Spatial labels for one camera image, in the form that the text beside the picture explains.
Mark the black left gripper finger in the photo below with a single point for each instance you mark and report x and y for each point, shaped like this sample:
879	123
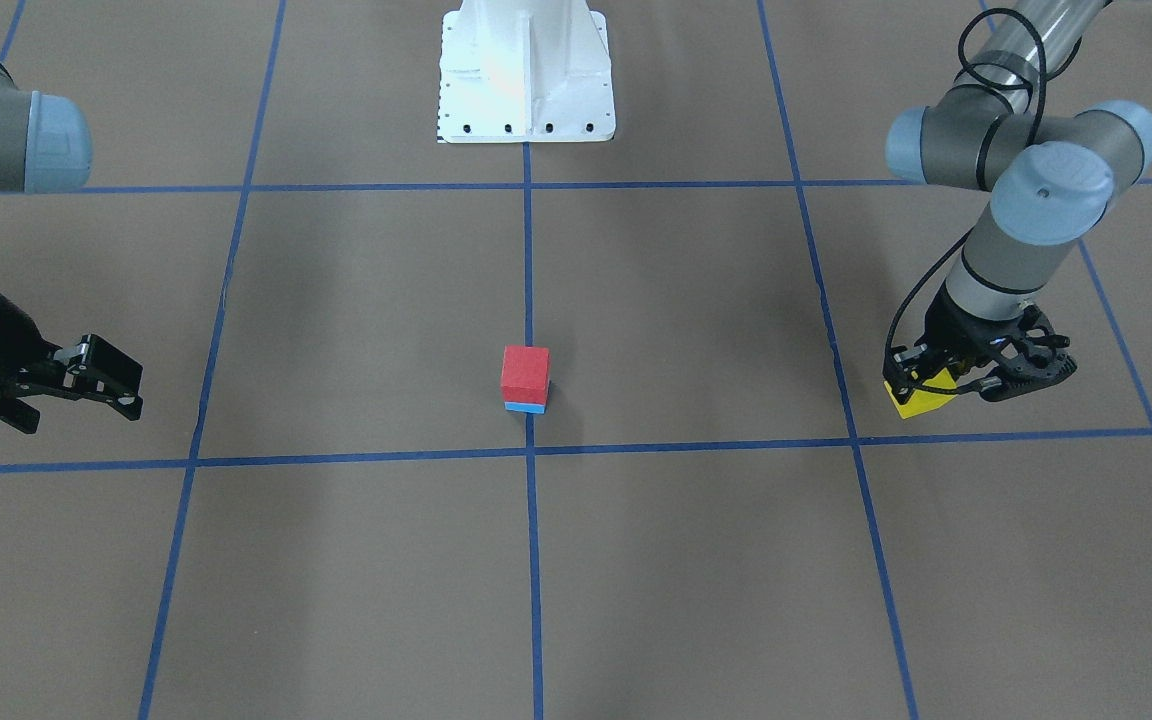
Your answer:
907	369
991	382

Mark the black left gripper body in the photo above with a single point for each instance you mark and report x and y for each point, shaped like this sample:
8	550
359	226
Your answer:
949	330

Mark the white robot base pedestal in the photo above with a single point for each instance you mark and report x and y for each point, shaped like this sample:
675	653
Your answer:
525	72

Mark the blue foam block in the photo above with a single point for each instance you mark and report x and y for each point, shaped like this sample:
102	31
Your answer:
521	407

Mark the yellow foam block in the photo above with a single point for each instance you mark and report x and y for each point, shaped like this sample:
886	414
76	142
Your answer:
921	401

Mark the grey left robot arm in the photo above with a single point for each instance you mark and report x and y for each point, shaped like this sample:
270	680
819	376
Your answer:
1050	180

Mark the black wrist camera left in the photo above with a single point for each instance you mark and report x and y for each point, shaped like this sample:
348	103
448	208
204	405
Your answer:
1038	359

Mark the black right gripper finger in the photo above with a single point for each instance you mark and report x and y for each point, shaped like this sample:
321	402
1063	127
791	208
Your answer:
96	370
18	415

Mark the red foam block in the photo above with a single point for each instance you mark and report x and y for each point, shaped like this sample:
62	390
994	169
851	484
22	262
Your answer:
525	375

